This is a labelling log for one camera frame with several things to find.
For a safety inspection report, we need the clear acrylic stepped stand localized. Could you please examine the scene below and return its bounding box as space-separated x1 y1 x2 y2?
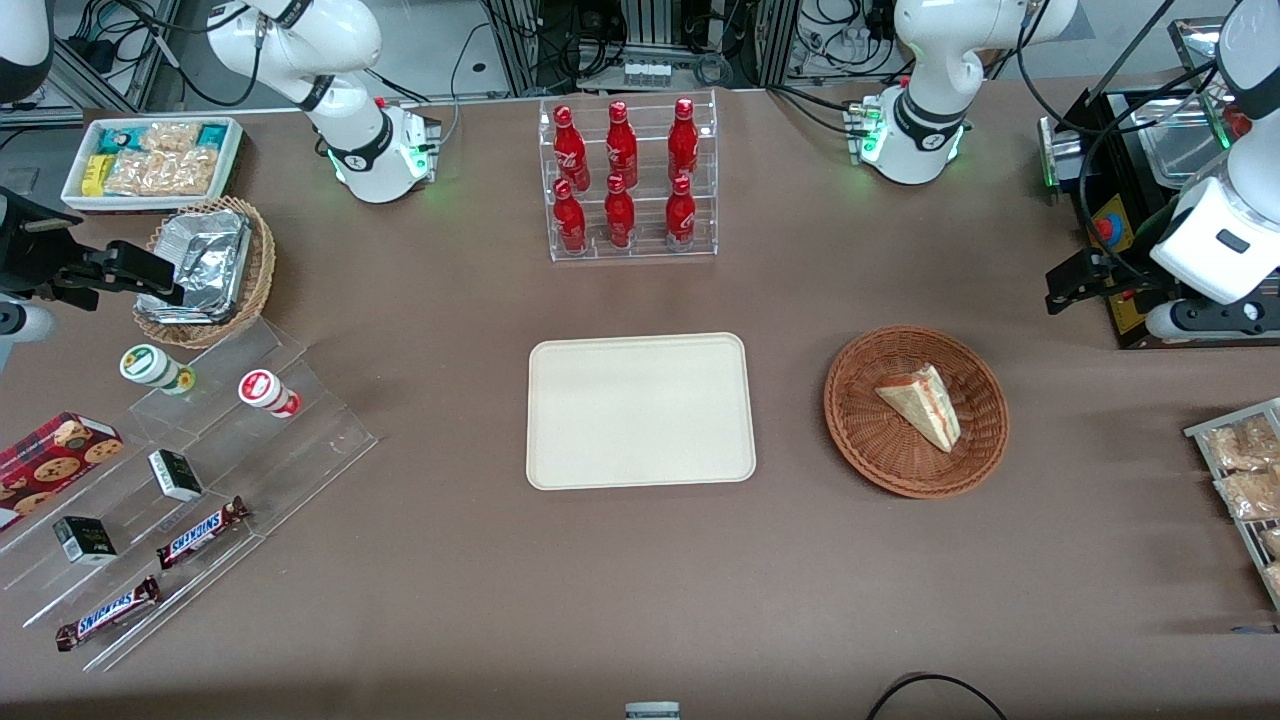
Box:
0 318 379 673

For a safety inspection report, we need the white rectangular snack tray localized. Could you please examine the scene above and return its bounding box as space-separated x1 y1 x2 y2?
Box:
60 116 245 213

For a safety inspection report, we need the Snickers chocolate bar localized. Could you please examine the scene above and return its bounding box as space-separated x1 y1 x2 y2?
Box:
156 496 250 570
55 575 162 652

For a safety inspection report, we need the oval light wicker basket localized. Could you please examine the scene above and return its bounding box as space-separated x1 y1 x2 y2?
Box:
133 196 277 350

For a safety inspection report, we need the black floor cable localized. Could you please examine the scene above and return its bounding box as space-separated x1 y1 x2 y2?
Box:
865 673 1011 720

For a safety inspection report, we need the clear acrylic bottle rack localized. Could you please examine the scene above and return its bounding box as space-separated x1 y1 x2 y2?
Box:
538 90 719 263

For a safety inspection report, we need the aluminium frame rack with cables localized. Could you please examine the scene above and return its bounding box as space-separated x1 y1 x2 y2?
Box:
480 0 801 93

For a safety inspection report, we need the triangular sandwich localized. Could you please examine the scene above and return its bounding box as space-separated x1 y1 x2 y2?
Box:
876 364 962 454

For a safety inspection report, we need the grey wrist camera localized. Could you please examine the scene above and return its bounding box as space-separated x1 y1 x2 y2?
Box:
0 299 57 372
1146 297 1280 342

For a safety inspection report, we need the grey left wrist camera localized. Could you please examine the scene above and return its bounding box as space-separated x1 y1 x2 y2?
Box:
1146 297 1280 342

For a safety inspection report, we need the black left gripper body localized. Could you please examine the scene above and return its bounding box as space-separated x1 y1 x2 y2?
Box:
1095 256 1179 303

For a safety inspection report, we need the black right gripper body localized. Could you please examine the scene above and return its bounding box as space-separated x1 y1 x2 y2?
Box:
0 190 102 303

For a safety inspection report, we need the small black box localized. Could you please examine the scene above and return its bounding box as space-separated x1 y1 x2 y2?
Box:
53 516 118 566
148 449 204 502

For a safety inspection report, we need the green lid white bottle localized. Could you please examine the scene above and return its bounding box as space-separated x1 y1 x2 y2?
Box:
119 344 196 395

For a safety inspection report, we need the black glass food warmer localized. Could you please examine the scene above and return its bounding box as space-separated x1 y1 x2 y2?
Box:
1037 15 1280 351

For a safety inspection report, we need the red cola bottle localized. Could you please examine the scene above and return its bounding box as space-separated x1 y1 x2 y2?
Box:
553 104 591 191
665 174 697 246
553 178 588 254
605 100 639 186
668 97 700 181
604 173 636 248

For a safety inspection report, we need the red lid white bottle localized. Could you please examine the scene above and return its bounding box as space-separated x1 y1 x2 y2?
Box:
238 369 302 418

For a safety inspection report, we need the round brown wicker basket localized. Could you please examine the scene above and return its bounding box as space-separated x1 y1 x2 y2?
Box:
823 325 1010 499

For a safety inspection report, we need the beige plastic tray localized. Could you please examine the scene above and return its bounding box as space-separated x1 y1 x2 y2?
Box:
526 332 757 492

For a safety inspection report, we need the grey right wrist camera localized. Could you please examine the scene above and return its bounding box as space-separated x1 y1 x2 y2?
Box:
0 299 57 372

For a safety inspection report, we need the clear cracker bag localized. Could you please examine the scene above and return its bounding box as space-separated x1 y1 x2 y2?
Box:
140 122 201 153
105 150 221 196

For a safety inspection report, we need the red cookie box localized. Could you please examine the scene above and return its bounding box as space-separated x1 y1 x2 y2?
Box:
0 412 125 533

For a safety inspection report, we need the crumpled foil container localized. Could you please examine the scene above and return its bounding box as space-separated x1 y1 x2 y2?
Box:
137 210 252 324

